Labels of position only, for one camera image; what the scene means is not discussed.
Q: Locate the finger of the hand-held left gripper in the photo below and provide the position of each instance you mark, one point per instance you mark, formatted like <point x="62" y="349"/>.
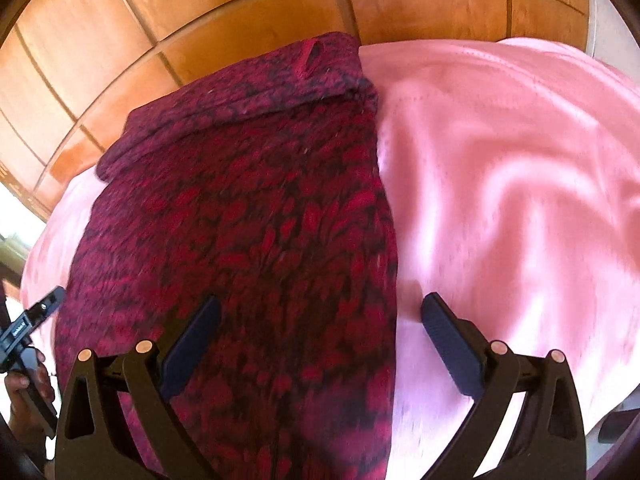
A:
<point x="47" y="302"/>

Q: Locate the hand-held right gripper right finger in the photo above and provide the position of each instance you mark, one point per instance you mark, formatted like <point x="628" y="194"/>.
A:
<point x="447" y="332"/>

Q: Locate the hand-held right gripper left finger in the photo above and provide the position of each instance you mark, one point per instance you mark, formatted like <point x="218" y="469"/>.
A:
<point x="192" y="340"/>

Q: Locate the dark red knit sweater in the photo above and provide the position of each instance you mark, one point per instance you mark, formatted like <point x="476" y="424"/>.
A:
<point x="240" y="260"/>

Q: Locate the person's left hand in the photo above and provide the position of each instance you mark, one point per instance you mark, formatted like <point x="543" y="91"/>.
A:
<point x="22" y="410"/>

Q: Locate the pink bed cover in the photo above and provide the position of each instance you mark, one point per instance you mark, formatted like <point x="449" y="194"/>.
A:
<point x="500" y="185"/>

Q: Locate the wooden panelled wardrobe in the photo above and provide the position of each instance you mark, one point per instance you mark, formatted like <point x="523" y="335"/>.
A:
<point x="200" y="15"/>

